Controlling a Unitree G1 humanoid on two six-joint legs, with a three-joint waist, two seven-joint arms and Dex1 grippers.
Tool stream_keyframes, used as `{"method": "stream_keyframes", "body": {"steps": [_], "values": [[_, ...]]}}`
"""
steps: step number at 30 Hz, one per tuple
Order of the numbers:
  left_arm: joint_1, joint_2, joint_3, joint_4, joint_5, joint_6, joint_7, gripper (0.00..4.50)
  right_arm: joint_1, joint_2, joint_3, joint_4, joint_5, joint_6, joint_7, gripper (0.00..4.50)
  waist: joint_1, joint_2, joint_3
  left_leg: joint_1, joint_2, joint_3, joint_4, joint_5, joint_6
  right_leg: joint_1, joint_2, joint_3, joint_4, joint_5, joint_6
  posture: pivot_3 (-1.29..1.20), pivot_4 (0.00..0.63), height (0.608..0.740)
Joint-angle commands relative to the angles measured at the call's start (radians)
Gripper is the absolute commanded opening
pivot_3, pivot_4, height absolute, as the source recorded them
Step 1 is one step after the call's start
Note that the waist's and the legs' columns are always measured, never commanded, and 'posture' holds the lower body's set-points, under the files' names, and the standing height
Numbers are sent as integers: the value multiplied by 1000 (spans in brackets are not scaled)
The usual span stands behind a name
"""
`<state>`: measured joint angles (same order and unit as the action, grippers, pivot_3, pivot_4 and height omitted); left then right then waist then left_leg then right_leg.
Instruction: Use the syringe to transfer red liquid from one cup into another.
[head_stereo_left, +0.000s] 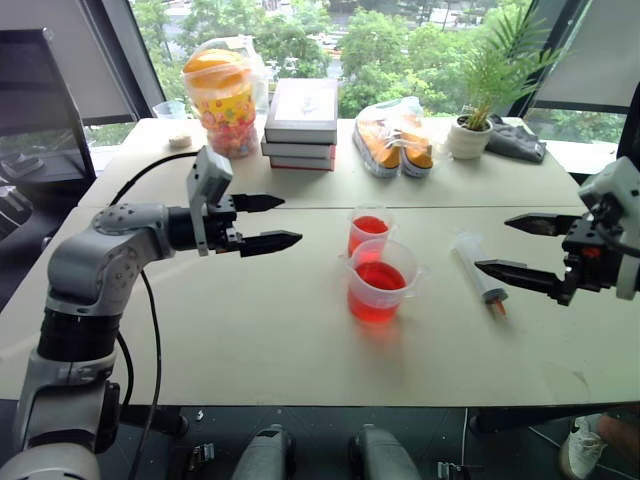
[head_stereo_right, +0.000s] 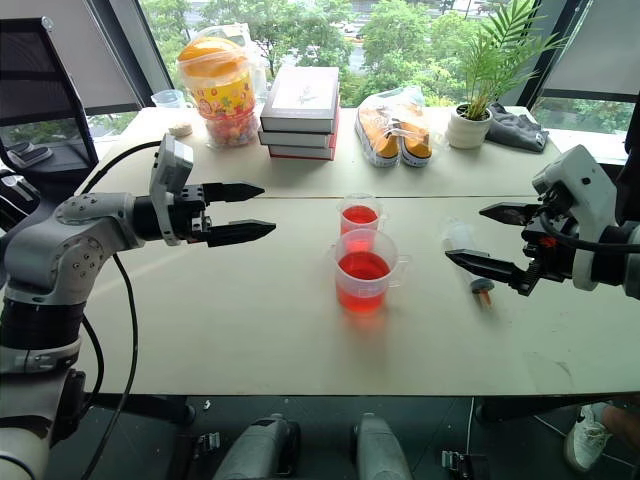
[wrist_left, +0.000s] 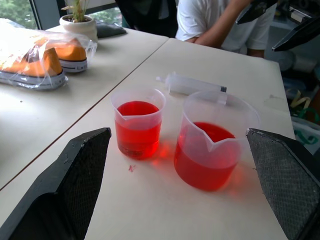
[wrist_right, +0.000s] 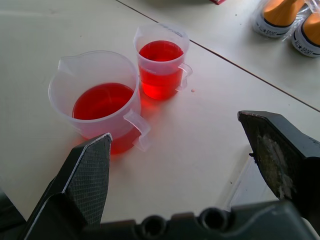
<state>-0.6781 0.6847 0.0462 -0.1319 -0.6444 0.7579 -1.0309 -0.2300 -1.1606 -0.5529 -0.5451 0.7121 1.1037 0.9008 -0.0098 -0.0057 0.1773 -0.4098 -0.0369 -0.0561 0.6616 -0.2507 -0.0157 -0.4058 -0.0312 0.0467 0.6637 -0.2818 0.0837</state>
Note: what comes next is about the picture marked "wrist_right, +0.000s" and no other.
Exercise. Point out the orange and white sneaker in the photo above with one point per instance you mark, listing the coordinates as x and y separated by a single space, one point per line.
276 17
308 37

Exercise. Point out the large beaker with red liquid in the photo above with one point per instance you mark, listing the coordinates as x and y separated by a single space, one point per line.
100 105

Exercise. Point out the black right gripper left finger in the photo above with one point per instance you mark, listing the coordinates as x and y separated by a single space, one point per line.
85 185

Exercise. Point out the small beaker with red liquid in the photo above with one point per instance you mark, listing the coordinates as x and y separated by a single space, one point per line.
160 65

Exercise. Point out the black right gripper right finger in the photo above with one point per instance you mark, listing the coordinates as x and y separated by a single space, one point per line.
280 150

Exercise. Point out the red flat object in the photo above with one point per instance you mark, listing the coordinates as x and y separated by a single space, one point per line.
218 1

